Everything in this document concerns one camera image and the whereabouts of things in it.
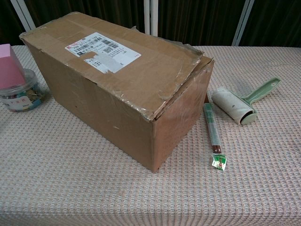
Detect white frame post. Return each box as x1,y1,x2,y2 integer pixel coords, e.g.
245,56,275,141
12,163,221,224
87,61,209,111
10,0,36,32
231,0,255,47
143,0,159,37

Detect chopsticks in green-white wrapper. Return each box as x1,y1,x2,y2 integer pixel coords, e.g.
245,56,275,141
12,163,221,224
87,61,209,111
202,93,222,154

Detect pink cube box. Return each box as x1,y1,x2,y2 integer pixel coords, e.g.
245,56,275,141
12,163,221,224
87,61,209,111
0,43,27,90

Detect clear jar of clips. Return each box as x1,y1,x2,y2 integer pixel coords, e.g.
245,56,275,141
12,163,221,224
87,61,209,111
0,68,47,113

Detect small green sachet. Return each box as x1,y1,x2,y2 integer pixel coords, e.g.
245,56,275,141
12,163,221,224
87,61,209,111
211,153,228,171

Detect large brown cardboard box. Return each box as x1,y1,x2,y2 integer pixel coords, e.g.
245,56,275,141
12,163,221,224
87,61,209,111
18,11,215,174

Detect green lint roller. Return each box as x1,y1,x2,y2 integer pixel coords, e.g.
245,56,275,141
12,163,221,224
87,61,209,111
211,77,281,126

